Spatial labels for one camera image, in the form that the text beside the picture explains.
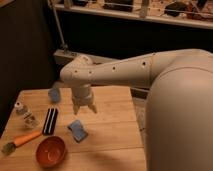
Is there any black white striped eraser block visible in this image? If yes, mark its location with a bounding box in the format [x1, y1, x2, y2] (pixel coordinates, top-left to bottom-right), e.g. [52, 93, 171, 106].
[42, 108, 58, 135]

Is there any blue ceramic cup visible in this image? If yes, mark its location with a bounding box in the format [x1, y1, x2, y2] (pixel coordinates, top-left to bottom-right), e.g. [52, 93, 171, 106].
[48, 88, 61, 103]

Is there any metal pole with clamp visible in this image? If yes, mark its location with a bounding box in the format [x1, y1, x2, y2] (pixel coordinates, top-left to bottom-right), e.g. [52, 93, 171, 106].
[49, 0, 77, 56]

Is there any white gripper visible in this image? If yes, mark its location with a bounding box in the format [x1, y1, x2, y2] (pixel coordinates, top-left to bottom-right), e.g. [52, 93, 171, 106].
[71, 85, 97, 115]

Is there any orange bowl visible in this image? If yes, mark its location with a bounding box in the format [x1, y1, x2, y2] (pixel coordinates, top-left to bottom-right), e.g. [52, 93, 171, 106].
[35, 136, 66, 168]

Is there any blue sponge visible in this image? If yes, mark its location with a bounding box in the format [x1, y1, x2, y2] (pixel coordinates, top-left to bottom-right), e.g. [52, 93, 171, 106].
[68, 120, 88, 143]

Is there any white shelf rail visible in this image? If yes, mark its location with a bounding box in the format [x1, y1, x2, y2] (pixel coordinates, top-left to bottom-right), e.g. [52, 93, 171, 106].
[55, 4, 213, 30]

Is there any clear shaker with white cap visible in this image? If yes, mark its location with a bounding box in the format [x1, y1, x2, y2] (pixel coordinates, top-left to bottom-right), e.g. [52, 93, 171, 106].
[14, 102, 39, 129]

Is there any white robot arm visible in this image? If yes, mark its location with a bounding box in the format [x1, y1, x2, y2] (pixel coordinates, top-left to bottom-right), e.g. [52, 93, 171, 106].
[60, 49, 213, 171]

